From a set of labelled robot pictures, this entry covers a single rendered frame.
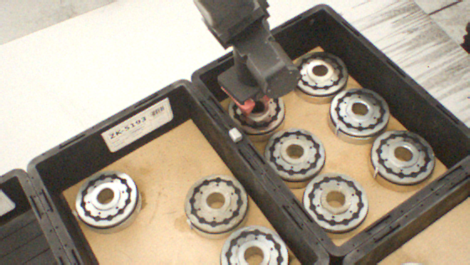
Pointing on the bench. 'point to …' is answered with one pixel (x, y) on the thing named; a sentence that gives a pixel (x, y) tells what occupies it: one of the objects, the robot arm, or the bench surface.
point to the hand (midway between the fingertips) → (255, 104)
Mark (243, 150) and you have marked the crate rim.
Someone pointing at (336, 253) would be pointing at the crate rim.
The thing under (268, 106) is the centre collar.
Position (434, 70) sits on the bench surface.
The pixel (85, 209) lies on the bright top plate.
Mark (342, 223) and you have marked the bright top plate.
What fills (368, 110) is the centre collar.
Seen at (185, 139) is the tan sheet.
